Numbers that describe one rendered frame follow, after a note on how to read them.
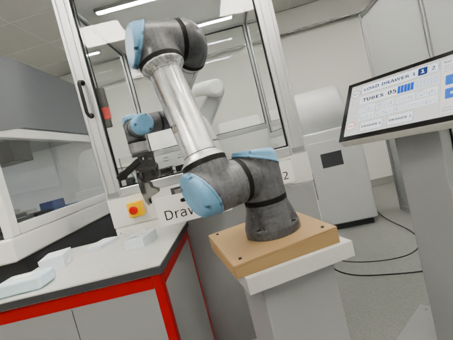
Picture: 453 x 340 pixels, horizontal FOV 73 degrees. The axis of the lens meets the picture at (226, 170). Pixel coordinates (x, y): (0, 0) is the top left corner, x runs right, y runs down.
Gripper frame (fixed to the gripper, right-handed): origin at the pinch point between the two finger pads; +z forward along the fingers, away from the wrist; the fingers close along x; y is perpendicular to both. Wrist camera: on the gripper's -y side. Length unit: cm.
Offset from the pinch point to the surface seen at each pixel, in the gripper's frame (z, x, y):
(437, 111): -9, -21, 110
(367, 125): -9, -1, 95
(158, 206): 1.7, -7.7, 5.6
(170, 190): 0.5, 26.1, 5.5
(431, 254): 48, -6, 107
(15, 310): 19, -31, -40
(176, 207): 3.9, -8.0, 12.4
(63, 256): 11.4, -9.3, -34.1
